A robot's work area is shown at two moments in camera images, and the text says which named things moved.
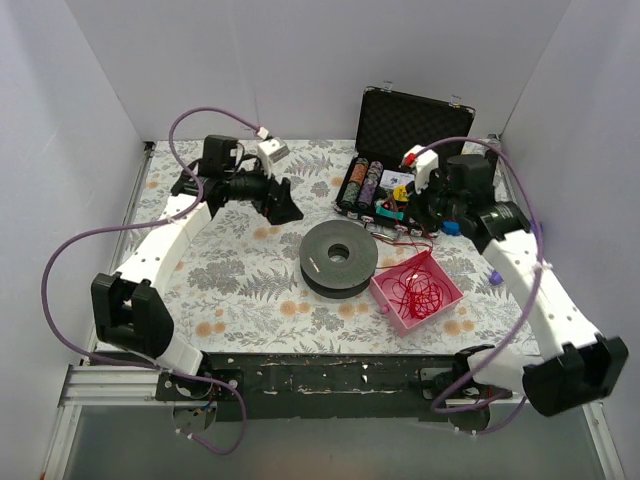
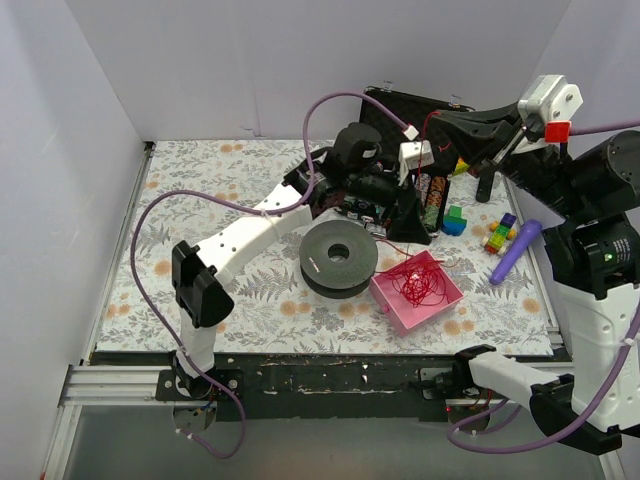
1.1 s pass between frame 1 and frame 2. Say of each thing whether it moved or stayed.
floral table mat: stayed
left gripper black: moved
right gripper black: moved
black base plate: stayed
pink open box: stayed
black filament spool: stayed
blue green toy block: stayed
